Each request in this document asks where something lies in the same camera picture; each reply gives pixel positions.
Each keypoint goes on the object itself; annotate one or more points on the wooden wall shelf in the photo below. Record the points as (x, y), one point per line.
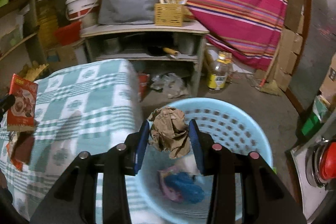
(19, 25)

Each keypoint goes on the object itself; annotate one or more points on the light blue plastic basket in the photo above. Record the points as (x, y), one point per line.
(229, 126)

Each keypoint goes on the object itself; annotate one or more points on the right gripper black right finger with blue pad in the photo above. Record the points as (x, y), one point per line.
(265, 198)

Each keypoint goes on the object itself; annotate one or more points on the red plastic basin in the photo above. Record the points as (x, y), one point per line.
(68, 34)

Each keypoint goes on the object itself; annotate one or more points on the maroon scouring pad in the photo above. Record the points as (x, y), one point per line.
(20, 147)

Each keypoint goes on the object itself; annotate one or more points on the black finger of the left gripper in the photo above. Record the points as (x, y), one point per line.
(6, 103)

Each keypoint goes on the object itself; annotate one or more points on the straw broom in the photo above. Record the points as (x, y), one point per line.
(268, 85)

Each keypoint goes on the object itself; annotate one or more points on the plastic oil bottle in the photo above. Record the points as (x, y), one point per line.
(220, 72)

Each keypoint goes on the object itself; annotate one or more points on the green checkered tablecloth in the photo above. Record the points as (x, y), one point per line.
(91, 107)

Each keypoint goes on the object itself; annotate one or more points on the yellow utensil basket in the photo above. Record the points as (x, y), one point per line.
(170, 13)

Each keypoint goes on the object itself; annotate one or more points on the yellow egg tray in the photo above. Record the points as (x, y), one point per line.
(34, 72)

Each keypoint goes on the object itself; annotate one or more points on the blue crumpled wrapper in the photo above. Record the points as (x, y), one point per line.
(185, 186)

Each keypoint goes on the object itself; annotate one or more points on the large yellow oil jug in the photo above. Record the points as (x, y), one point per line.
(48, 24)

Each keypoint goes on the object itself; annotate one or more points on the grey wooden shelf unit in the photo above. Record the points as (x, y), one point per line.
(143, 46)

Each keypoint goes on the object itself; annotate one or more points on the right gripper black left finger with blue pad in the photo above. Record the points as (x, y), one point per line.
(72, 199)

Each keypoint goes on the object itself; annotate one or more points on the grey cushion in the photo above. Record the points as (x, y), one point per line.
(126, 12)

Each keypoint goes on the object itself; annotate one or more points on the white plastic bucket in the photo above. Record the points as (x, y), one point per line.
(83, 11)

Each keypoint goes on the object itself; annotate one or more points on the cardboard box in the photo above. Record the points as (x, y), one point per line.
(67, 56)

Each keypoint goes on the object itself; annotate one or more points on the wooden handled tool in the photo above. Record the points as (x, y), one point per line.
(172, 53)

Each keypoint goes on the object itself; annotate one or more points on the brown paper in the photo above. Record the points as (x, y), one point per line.
(169, 132)

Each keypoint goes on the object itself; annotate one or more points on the red food box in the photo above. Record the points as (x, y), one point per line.
(20, 117)

